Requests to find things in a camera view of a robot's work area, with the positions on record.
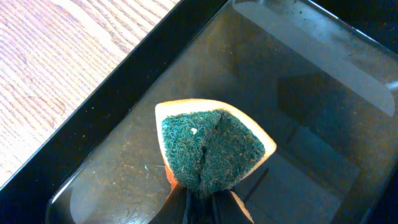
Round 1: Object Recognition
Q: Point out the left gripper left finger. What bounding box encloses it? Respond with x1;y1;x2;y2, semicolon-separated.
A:
155;185;190;224

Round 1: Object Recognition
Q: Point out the black rectangular water basin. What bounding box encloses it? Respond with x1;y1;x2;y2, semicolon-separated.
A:
1;1;397;223

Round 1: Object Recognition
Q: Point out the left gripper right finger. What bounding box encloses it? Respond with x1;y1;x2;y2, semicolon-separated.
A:
211;190;252;224

